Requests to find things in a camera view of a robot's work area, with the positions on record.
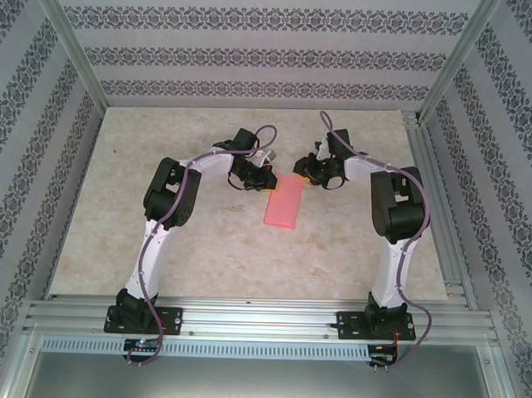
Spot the pink square paper sheet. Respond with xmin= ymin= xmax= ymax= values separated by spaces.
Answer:
xmin=262 ymin=172 xmax=306 ymax=231

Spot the grey metal base panel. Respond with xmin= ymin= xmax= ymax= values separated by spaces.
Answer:
xmin=4 ymin=329 xmax=520 ymax=398

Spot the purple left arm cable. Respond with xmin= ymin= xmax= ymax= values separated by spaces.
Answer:
xmin=127 ymin=120 xmax=280 ymax=373

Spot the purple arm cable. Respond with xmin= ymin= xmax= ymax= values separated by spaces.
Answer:
xmin=127 ymin=120 xmax=280 ymax=373
xmin=310 ymin=111 xmax=441 ymax=376

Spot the aluminium side rail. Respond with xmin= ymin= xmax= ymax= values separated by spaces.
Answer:
xmin=392 ymin=109 xmax=487 ymax=312

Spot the aluminium mounting rail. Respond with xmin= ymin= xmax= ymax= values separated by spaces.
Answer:
xmin=23 ymin=288 xmax=494 ymax=347

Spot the aluminium frame post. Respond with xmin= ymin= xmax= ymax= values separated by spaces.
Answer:
xmin=26 ymin=0 xmax=114 ymax=112
xmin=417 ymin=0 xmax=505 ymax=126

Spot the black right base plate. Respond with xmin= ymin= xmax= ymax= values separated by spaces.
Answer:
xmin=335 ymin=310 xmax=418 ymax=343

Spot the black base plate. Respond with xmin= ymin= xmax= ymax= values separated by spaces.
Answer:
xmin=103 ymin=305 xmax=184 ymax=337
xmin=335 ymin=310 xmax=418 ymax=343

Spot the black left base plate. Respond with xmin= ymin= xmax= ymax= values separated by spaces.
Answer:
xmin=103 ymin=305 xmax=184 ymax=337

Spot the slotted grey cable duct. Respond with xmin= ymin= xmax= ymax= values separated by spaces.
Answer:
xmin=39 ymin=333 xmax=371 ymax=363

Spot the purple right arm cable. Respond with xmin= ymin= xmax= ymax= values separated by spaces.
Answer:
xmin=310 ymin=111 xmax=441 ymax=376

